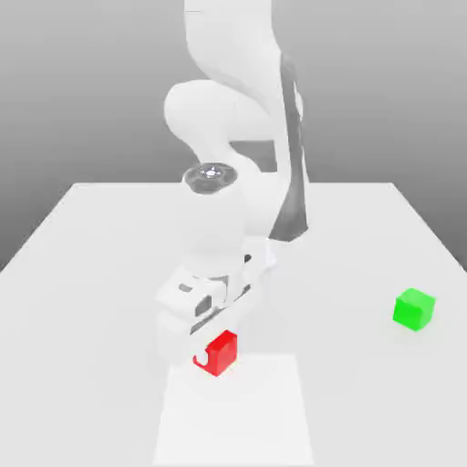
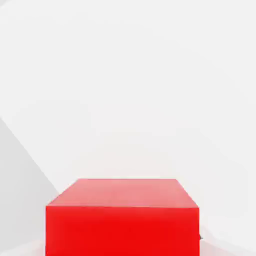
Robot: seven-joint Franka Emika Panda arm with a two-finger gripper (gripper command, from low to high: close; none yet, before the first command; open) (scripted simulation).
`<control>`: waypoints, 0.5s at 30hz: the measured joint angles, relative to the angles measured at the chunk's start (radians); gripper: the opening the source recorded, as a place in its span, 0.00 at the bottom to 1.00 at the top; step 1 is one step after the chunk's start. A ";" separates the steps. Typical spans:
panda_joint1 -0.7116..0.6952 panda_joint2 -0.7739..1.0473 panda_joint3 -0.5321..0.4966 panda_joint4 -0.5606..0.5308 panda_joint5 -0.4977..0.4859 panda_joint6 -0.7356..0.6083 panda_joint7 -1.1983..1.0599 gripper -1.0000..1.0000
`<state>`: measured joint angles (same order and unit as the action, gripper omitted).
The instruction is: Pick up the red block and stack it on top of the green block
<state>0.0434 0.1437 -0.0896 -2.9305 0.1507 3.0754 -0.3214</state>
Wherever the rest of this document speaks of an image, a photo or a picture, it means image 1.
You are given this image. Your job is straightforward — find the small green cube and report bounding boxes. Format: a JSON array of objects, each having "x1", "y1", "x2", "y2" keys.
[{"x1": 392, "y1": 286, "x2": 437, "y2": 332}]

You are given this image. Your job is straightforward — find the small red cube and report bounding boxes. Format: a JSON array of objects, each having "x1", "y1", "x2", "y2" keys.
[{"x1": 192, "y1": 328, "x2": 238, "y2": 378}]

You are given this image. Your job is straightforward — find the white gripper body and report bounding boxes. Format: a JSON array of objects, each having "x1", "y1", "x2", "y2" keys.
[{"x1": 155, "y1": 263, "x2": 274, "y2": 367}]

